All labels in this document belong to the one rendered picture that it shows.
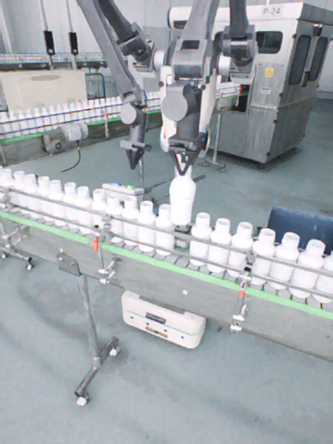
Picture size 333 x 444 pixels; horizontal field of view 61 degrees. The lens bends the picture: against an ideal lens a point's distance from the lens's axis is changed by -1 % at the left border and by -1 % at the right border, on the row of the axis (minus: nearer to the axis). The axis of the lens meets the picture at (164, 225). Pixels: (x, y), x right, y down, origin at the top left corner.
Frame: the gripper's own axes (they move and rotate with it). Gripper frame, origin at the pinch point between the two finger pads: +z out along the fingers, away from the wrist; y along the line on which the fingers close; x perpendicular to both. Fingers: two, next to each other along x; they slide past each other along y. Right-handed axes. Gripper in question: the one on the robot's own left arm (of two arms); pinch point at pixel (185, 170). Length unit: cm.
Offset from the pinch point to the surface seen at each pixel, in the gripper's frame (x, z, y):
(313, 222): -42, 38, 60
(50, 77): 320, 14, 292
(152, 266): 7.2, 32.3, -4.4
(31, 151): 150, 41, 83
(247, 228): -18.6, 14.4, 2.7
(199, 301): -9.3, 40.6, -4.4
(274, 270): -28.1, 23.1, -1.1
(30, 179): 58, 14, 0
